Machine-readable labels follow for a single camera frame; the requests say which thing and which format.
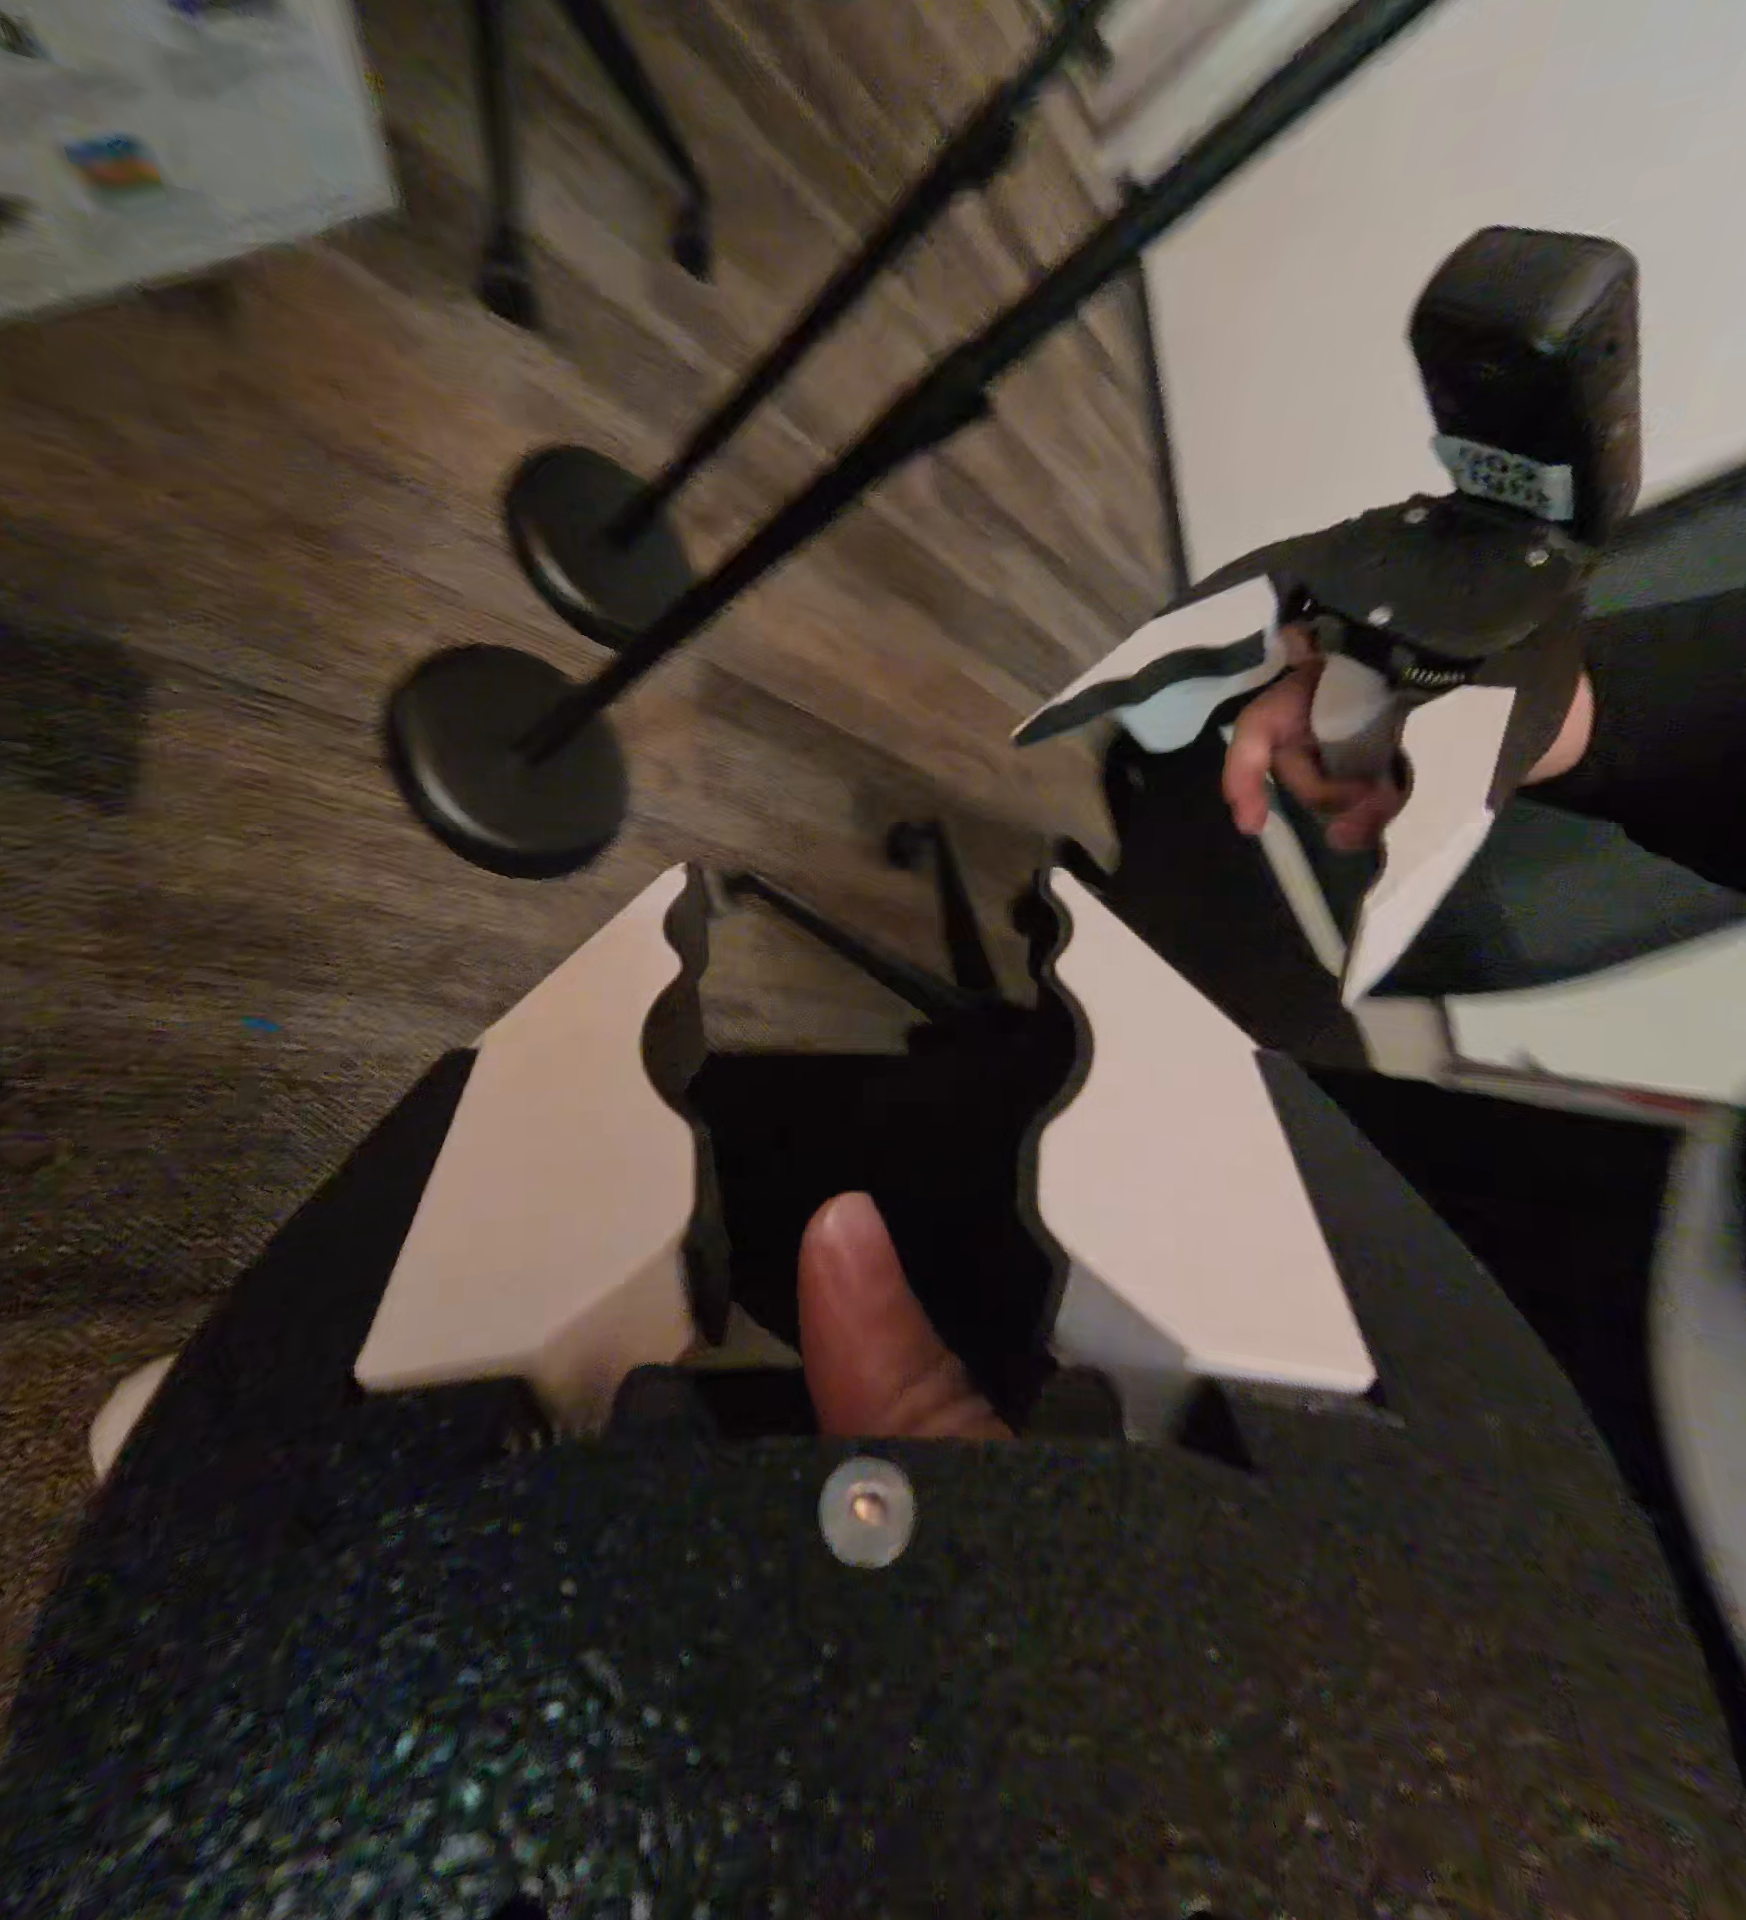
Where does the person's right forearm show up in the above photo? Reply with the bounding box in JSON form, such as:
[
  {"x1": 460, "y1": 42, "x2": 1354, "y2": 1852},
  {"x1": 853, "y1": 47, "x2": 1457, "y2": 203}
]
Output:
[{"x1": 1524, "y1": 562, "x2": 1746, "y2": 921}]

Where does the black round base stand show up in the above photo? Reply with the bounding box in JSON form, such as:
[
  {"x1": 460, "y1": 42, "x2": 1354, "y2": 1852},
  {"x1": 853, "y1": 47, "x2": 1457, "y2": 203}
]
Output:
[
  {"x1": 502, "y1": 0, "x2": 1122, "y2": 651},
  {"x1": 382, "y1": 0, "x2": 1446, "y2": 882}
]

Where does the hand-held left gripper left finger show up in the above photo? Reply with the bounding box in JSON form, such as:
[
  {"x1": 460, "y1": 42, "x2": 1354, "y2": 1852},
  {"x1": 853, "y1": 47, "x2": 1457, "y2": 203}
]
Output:
[{"x1": 355, "y1": 863, "x2": 738, "y2": 1430}]

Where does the white soled dark shoe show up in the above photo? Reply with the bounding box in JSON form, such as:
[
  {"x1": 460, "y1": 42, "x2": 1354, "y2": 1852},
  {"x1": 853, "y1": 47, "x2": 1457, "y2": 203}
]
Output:
[{"x1": 1644, "y1": 1063, "x2": 1746, "y2": 1854}]

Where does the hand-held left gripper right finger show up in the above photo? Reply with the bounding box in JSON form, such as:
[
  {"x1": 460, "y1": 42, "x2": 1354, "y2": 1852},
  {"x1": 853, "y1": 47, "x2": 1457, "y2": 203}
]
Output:
[{"x1": 1012, "y1": 867, "x2": 1380, "y2": 1441}]

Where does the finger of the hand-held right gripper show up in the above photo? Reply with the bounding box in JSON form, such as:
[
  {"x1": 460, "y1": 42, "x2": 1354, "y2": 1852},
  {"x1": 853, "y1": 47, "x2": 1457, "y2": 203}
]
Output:
[
  {"x1": 1110, "y1": 657, "x2": 1274, "y2": 757},
  {"x1": 1012, "y1": 597, "x2": 1287, "y2": 745}
]

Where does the person's left hand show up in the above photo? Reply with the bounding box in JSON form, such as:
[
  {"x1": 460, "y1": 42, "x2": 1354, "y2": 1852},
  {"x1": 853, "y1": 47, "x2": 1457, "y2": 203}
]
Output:
[{"x1": 795, "y1": 1193, "x2": 1019, "y2": 1447}]

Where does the black tripod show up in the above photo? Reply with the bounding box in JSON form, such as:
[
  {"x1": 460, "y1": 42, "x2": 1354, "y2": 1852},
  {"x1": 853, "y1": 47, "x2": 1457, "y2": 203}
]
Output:
[{"x1": 464, "y1": 0, "x2": 719, "y2": 331}]

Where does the white printed board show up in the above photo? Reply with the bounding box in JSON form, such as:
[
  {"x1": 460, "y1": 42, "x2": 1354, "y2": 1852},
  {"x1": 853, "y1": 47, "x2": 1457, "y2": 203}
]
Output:
[{"x1": 0, "y1": 0, "x2": 399, "y2": 332}]

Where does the person's right hand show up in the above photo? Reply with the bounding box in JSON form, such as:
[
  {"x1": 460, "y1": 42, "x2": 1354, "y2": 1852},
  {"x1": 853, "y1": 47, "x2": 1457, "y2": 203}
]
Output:
[{"x1": 1221, "y1": 627, "x2": 1417, "y2": 855}]

